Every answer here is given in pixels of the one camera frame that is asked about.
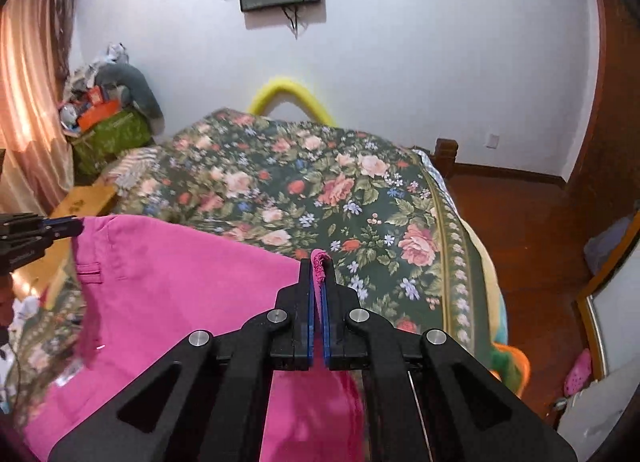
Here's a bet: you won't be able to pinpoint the floral green bedspread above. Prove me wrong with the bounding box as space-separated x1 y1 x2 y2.
10 110 491 442

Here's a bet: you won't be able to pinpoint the white wall socket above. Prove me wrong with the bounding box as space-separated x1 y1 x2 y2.
486 133 500 150

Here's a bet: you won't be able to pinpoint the grey plush toy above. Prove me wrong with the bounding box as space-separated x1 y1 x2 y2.
94 63 164 119

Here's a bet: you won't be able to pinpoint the yellow padded bed rail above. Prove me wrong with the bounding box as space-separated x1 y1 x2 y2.
246 77 337 127

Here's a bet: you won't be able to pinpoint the pink slipper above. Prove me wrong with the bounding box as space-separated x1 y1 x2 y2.
563 348 592 397

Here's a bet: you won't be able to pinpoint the orange red box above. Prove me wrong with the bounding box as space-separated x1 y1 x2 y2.
77 99 122 133

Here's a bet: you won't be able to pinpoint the grey white storage box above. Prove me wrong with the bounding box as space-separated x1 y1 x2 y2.
558 357 639 461

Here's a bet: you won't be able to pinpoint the wooden bed post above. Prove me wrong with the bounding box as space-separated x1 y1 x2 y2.
431 138 459 179

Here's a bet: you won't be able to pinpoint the pink striped curtain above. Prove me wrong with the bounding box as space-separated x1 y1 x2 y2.
1 0 75 214

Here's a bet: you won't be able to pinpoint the wooden lap desk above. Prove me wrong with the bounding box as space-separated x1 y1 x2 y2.
13 183 118 309

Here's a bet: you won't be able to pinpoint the striped blanket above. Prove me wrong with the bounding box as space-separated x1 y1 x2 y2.
100 147 160 190

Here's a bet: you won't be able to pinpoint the colourful fleece blanket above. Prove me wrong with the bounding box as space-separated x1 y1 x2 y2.
462 220 530 398

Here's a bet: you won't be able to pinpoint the brown wooden door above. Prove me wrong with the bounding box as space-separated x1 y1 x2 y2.
566 0 639 231

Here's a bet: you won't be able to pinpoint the pink pants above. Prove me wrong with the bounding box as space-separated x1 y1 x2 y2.
24 215 363 461

